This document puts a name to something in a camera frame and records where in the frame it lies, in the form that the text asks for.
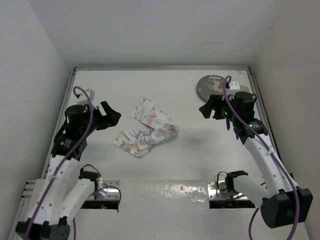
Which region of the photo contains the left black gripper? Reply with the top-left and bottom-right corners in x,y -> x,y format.
81,101 -> 121,135

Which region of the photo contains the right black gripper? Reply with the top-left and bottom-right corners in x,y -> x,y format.
199,93 -> 239,123

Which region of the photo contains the purple plastic knife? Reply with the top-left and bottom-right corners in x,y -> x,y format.
226,119 -> 230,131

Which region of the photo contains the dark reindeer plate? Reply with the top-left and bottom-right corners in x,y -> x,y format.
196,74 -> 225,101

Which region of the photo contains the animal print cloth placemat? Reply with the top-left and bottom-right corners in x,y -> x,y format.
113,97 -> 180,158

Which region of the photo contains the yellow cup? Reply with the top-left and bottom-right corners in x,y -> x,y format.
239,84 -> 251,93

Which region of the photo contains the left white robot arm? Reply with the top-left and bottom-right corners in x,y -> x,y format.
15,101 -> 121,240

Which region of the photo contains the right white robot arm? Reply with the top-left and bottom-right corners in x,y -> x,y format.
199,91 -> 313,229

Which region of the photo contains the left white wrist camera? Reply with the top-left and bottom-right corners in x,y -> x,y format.
77,88 -> 95,106

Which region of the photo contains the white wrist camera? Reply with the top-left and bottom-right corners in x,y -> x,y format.
77,88 -> 95,106
228,81 -> 241,91

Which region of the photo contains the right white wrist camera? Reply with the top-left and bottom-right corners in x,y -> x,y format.
228,81 -> 241,91

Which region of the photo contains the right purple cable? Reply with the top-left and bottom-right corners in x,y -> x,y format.
223,75 -> 301,240

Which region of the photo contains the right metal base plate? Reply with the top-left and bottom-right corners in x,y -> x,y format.
207,180 -> 248,201

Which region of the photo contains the metal base plate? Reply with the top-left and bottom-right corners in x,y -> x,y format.
87,179 -> 121,201
207,180 -> 248,201

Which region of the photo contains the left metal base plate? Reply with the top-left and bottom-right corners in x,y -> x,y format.
87,179 -> 121,201

